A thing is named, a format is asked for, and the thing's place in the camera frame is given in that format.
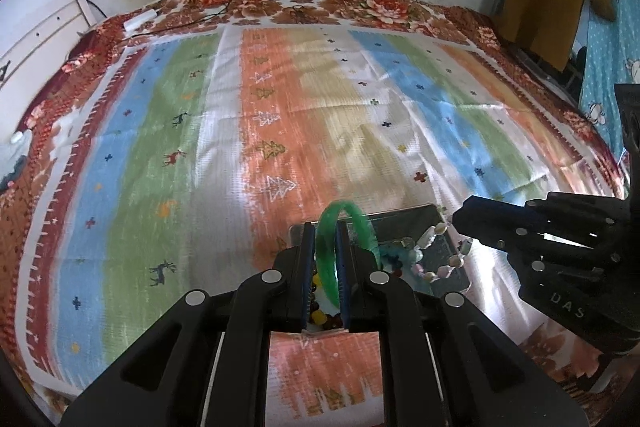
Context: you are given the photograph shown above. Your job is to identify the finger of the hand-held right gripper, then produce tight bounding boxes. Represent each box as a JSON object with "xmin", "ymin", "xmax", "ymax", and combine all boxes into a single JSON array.
[
  {"xmin": 470, "ymin": 227, "xmax": 623, "ymax": 288},
  {"xmin": 452, "ymin": 192, "xmax": 626, "ymax": 233}
]

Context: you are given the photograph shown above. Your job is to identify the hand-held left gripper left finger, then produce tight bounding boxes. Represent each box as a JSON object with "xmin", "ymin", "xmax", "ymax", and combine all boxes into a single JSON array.
[{"xmin": 59, "ymin": 222, "xmax": 318, "ymax": 427}]

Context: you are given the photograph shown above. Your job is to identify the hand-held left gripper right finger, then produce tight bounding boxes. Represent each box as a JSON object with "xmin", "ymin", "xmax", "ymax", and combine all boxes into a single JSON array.
[{"xmin": 335, "ymin": 222, "xmax": 591, "ymax": 427}]

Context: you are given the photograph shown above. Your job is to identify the yellow and brown bead bracelet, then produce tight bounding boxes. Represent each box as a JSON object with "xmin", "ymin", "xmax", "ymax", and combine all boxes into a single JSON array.
[{"xmin": 309, "ymin": 274, "xmax": 335, "ymax": 327}]

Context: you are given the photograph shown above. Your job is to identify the multicolour glass bead bracelet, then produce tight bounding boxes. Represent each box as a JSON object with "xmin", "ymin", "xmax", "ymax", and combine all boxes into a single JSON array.
[{"xmin": 380, "ymin": 256, "xmax": 407, "ymax": 280}]

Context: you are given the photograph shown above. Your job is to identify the white and pink bead bracelet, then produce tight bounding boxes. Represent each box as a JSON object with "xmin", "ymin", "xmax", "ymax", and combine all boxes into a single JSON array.
[{"xmin": 400, "ymin": 222, "xmax": 473, "ymax": 285}]

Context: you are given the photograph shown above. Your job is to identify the light blue bead bracelet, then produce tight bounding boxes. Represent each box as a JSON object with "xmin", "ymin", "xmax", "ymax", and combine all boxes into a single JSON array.
[{"xmin": 382, "ymin": 239, "xmax": 418, "ymax": 265}]

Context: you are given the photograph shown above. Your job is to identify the green jade bangle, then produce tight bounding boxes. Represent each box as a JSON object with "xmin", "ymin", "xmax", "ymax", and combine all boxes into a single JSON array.
[{"xmin": 314, "ymin": 201, "xmax": 383, "ymax": 313}]

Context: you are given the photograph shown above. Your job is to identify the dark glossy rectangular tray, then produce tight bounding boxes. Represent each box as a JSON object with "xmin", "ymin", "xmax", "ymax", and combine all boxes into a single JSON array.
[{"xmin": 289, "ymin": 203, "xmax": 472, "ymax": 335}]

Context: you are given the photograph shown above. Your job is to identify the striped patterned blanket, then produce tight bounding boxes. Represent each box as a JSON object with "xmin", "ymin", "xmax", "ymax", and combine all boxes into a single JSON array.
[{"xmin": 15, "ymin": 24, "xmax": 626, "ymax": 427}]

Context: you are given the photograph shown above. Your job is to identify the blue dotted cloth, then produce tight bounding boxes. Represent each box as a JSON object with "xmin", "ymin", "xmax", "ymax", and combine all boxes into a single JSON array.
[{"xmin": 570, "ymin": 0, "xmax": 640, "ymax": 158}]

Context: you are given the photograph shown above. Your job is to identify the brown floral bedsheet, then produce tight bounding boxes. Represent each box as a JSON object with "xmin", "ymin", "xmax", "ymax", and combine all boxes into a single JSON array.
[{"xmin": 0, "ymin": 0, "xmax": 631, "ymax": 427}]

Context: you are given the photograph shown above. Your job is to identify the white patterned cloth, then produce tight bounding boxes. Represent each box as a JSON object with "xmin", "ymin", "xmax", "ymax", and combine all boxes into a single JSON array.
[{"xmin": 0, "ymin": 142, "xmax": 31, "ymax": 190}]

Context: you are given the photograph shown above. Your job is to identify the white cabinet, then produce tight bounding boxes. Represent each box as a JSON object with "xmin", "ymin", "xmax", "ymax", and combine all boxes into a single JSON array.
[{"xmin": 0, "ymin": 0, "xmax": 93, "ymax": 88}]

